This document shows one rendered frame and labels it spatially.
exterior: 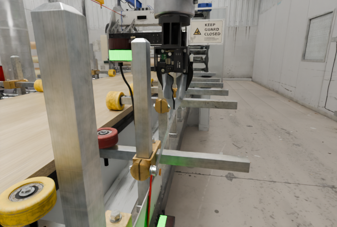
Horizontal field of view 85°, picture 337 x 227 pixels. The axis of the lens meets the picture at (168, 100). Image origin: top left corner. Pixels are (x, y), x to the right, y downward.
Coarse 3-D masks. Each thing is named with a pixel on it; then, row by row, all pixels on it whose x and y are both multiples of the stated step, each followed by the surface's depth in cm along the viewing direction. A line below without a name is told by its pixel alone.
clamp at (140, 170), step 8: (152, 144) 55; (160, 144) 57; (152, 152) 50; (136, 160) 47; (144, 160) 47; (152, 160) 48; (136, 168) 46; (144, 168) 45; (136, 176) 46; (144, 176) 46
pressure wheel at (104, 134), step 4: (100, 128) 57; (104, 128) 57; (108, 128) 57; (112, 128) 57; (100, 132) 55; (104, 132) 54; (108, 132) 55; (112, 132) 54; (116, 132) 55; (100, 136) 52; (104, 136) 52; (108, 136) 52; (112, 136) 53; (116, 136) 54; (100, 140) 51; (104, 140) 51; (108, 140) 52; (112, 140) 53; (116, 140) 55; (100, 144) 51; (104, 144) 52; (108, 144) 52; (112, 144) 53; (100, 148) 52; (104, 160) 56; (104, 164) 57; (108, 164) 57
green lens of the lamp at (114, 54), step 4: (112, 52) 42; (116, 52) 41; (120, 52) 41; (124, 52) 41; (128, 52) 42; (112, 56) 42; (116, 56) 41; (120, 56) 41; (124, 56) 42; (128, 56) 42
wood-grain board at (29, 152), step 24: (24, 96) 106; (96, 96) 106; (0, 120) 67; (24, 120) 67; (96, 120) 67; (0, 144) 48; (24, 144) 48; (48, 144) 48; (0, 168) 38; (24, 168) 38; (48, 168) 40; (0, 192) 31
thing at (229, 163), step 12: (108, 156) 54; (120, 156) 54; (132, 156) 53; (156, 156) 52; (168, 156) 51; (180, 156) 50; (192, 156) 50; (204, 156) 50; (216, 156) 50; (228, 156) 50; (240, 156) 50; (216, 168) 49; (228, 168) 49; (240, 168) 48
